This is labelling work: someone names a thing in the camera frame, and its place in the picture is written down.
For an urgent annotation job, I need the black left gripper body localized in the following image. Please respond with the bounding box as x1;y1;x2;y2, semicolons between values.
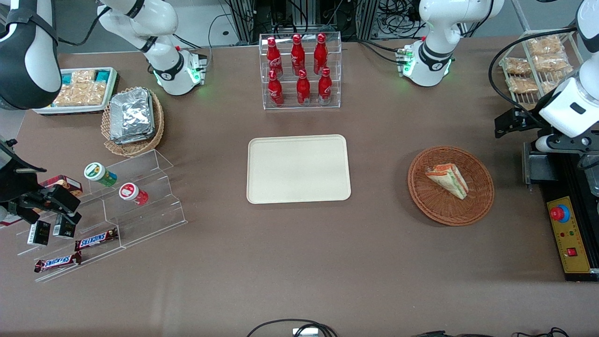
506;108;543;132

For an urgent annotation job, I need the triangle sandwich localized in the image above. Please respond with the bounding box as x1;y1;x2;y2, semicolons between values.
424;162;469;200

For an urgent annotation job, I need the white rectangular snack tray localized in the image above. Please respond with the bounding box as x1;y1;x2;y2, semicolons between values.
33;67;120;115

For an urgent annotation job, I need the oval light wicker basket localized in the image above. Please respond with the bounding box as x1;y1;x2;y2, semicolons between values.
101;87;165;157

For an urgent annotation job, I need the round brown wicker basket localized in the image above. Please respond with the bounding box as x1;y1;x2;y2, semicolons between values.
407;146;495;227

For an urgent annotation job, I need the beige plastic tray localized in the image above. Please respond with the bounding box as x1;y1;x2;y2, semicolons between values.
247;134;351;205

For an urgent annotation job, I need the small black box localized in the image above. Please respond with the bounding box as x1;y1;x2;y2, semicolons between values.
27;221;51;246
53;220;76;239

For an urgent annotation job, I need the dark red chocolate box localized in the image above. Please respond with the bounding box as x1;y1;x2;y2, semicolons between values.
40;175;83;197

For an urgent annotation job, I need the brown Snickers bar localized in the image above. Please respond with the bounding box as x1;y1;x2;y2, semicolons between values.
34;252;82;273
75;227;119;251

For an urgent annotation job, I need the clear bag of beige snacks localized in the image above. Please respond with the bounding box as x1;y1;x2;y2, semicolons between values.
527;37;563;56
504;57;532;75
533;54;570;72
542;77;569;94
508;76;539;93

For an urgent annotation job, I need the green lidded snack cup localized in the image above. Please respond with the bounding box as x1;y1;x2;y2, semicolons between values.
84;162;117;188

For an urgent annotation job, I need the grey metal block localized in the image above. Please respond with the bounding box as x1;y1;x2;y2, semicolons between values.
522;140;558;189

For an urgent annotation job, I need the red lidded snack cup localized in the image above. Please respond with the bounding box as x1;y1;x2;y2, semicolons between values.
118;183;149;206

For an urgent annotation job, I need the clear acrylic stepped stand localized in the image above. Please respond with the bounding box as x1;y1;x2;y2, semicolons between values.
16;149;189;284

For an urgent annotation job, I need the clear plastic container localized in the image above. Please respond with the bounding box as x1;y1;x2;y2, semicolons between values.
580;154;599;197

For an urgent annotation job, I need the large beige snack packet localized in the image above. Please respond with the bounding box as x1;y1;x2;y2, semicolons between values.
53;83;107;106

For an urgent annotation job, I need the silver foil packet stack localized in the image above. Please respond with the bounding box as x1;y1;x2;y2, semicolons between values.
109;88;156;145

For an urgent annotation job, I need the black control box yellow panel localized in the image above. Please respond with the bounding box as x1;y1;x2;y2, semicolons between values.
538;140;599;282

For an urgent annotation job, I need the red cola bottle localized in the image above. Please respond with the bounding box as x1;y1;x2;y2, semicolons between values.
318;67;333;104
268;69;284;106
314;33;328;74
297;69;311;106
291;34;306;75
267;37;284;78

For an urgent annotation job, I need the clear acrylic bottle rack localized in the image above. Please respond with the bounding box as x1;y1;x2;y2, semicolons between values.
259;32;342;110

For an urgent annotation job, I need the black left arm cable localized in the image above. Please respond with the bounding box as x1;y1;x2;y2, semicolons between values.
488;27;578;129

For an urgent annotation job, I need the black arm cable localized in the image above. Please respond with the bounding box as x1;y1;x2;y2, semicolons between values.
56;7;110;46
488;27;578;129

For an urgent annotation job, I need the white wire rack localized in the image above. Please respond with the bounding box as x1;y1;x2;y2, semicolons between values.
498;29;585;110

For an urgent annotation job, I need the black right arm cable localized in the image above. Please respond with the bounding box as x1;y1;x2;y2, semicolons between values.
56;7;110;46

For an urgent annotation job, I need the black cable bundle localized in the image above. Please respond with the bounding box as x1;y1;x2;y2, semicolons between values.
374;0;426;29

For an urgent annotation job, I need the black looped floor cable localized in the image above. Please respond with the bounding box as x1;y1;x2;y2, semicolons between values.
247;319;338;337

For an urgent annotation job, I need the aluminium frame rack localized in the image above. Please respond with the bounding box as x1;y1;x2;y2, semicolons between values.
229;0;380;43

